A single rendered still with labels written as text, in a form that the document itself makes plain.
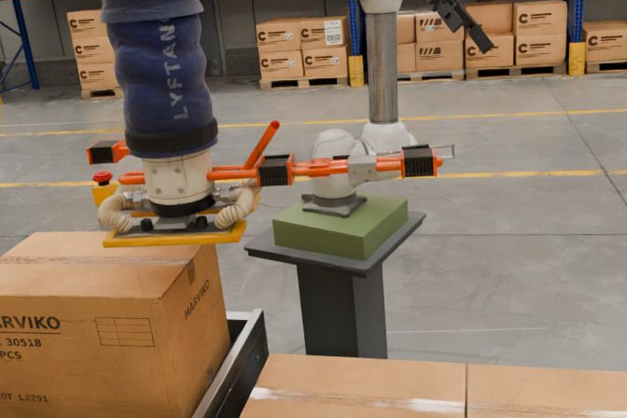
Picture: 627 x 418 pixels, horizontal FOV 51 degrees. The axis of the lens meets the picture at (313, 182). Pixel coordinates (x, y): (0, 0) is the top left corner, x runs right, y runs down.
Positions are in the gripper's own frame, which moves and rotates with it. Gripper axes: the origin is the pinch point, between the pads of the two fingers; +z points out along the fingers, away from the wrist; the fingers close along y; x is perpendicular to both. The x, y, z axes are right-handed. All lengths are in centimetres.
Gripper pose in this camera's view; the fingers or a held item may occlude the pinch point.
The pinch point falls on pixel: (471, 35)
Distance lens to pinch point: 150.4
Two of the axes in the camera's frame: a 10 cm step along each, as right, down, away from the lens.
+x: 6.6, -6.1, -4.4
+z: 3.7, 7.7, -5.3
